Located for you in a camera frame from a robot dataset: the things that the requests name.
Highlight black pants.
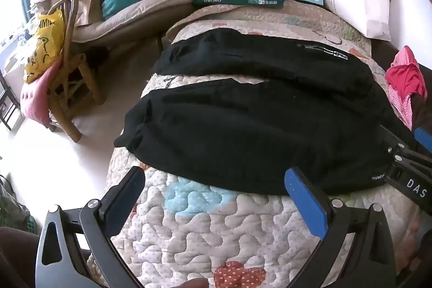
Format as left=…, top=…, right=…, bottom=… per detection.
left=114, top=29, right=416, bottom=196

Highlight yellow plastic bag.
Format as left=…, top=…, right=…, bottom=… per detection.
left=23, top=11, right=65, bottom=84

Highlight pink cushion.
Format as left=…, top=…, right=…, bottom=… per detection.
left=20, top=55, right=65, bottom=127

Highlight green plastic basket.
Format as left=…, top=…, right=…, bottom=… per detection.
left=18, top=207, right=38, bottom=236

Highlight quilted heart-print blanket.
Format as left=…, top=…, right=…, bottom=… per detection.
left=86, top=0, right=422, bottom=288

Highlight pink striped cloth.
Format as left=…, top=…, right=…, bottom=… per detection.
left=386, top=46, right=428, bottom=130

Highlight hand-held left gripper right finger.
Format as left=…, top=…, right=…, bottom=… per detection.
left=285, top=167, right=406, bottom=288

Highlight wooden chair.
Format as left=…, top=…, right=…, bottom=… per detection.
left=47, top=0, right=105, bottom=143

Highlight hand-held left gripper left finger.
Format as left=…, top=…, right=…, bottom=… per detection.
left=35, top=167, right=146, bottom=288

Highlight beige padded cushion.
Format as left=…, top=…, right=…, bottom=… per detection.
left=72, top=0, right=194, bottom=46

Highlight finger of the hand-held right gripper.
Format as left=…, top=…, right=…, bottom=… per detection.
left=378, top=124, right=432, bottom=170
left=414, top=128, right=432, bottom=154

